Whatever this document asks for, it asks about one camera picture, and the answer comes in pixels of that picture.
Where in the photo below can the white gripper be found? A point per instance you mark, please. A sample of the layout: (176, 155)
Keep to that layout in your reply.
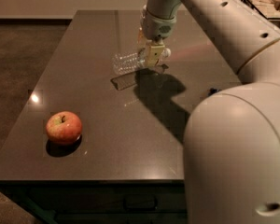
(157, 27)

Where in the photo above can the clear plastic water bottle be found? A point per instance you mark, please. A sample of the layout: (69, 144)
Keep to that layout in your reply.
(124, 64)

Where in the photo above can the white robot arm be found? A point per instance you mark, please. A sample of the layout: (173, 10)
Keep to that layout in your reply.
(231, 149)

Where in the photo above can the red apple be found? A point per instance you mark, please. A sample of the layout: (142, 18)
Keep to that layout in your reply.
(64, 128)

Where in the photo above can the blue snack bar wrapper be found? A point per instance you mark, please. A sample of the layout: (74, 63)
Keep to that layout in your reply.
(213, 91)

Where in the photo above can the dark drawer with handle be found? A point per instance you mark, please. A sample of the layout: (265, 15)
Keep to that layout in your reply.
(118, 198)

